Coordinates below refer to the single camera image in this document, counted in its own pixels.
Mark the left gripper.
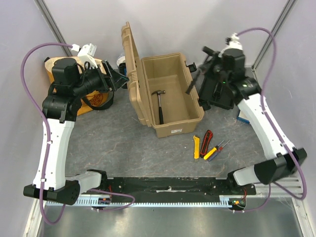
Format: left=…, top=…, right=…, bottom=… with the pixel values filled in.
left=73, top=60, right=129, bottom=98

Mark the black rubber mallet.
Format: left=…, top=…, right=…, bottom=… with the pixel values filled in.
left=185, top=58, right=211, bottom=95

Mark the black toolbox tray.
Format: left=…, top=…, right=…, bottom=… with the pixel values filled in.
left=198, top=70, right=240, bottom=111

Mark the black handle hammer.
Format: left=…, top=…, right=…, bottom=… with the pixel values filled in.
left=152, top=90, right=165, bottom=124

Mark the tan plastic toolbox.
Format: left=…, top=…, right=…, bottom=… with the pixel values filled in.
left=121, top=22, right=204, bottom=138

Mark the red black utility knife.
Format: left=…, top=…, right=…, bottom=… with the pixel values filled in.
left=199, top=129, right=213, bottom=158

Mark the yellow utility knife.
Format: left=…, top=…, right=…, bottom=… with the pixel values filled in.
left=193, top=135, right=200, bottom=162

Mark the red blue screwdriver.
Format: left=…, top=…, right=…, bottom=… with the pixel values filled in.
left=207, top=140, right=230, bottom=161

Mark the yellow handle screwdriver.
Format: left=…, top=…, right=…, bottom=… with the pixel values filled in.
left=203, top=140, right=224, bottom=160

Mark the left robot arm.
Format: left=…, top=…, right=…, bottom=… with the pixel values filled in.
left=23, top=57, right=129, bottom=205

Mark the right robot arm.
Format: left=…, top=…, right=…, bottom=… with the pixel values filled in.
left=201, top=46, right=307, bottom=195

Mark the yellow canvas tote bag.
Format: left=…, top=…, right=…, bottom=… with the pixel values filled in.
left=44, top=57, right=110, bottom=116

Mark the blue razor package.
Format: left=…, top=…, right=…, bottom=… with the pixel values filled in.
left=237, top=111, right=250, bottom=124

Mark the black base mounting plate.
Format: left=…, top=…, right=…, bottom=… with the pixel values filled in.
left=99, top=177, right=256, bottom=202

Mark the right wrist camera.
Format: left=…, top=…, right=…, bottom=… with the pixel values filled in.
left=221, top=33, right=243, bottom=53

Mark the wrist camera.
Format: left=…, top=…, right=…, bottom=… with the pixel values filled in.
left=72, top=43, right=98, bottom=68
left=221, top=33, right=243, bottom=53

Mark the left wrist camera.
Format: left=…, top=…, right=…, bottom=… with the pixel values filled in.
left=72, top=43, right=98, bottom=68

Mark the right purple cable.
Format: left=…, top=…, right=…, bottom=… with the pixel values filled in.
left=232, top=27, right=307, bottom=215

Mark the slotted cable duct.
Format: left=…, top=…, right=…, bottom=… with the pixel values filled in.
left=45, top=196, right=245, bottom=207

